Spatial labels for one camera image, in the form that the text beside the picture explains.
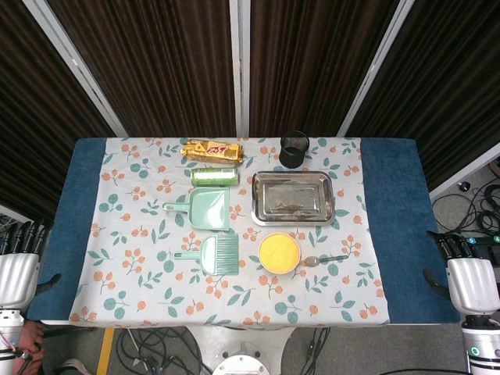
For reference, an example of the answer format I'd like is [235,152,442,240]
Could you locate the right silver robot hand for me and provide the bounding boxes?
[423,230,500,316]

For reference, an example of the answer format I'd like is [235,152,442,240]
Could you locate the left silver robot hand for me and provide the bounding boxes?
[0,219,63,309]

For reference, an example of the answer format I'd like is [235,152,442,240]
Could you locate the silver spoon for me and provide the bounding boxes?
[303,254,349,269]

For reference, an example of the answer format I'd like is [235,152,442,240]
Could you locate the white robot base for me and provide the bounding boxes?
[212,339,273,375]

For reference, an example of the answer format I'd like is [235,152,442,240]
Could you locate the yellow bowl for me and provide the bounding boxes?
[258,232,302,274]

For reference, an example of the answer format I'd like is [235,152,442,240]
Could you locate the rectangular steel tray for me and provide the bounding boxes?
[251,170,338,227]

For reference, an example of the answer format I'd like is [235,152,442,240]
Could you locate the green plastic hand brush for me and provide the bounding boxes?
[173,233,240,277]

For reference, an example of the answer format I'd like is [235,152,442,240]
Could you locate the black power strip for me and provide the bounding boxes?
[466,233,500,248]

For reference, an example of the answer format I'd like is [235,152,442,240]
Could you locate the bystander hands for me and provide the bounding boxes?
[18,320,45,374]

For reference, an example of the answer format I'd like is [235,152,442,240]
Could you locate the striped shoe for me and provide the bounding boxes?
[58,357,90,375]

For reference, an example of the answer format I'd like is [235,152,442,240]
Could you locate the blue table cloth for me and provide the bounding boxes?
[27,136,462,325]

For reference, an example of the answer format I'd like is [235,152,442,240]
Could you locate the floral white tablecloth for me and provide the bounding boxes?
[69,136,391,327]

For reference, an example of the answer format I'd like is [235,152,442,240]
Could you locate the dark ribbed partition panel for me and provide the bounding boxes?
[345,0,500,192]
[248,0,400,138]
[48,0,238,138]
[0,0,118,231]

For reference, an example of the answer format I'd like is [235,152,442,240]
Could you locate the green plastic dustpan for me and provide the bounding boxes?
[162,187,231,231]

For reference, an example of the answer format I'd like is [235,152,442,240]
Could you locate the black mesh pen cup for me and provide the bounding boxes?
[278,130,310,169]

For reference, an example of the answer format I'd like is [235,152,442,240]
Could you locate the green drink can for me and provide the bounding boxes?
[190,167,239,187]

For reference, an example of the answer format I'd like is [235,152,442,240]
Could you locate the gold snack packet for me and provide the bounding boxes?
[180,138,245,164]

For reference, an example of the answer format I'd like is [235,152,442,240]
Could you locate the black floor cable bundle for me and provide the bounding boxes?
[431,182,500,235]
[112,327,214,375]

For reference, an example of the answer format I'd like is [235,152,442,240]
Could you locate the white partition frame post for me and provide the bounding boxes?
[228,0,251,138]
[428,141,500,201]
[336,0,420,138]
[22,0,128,138]

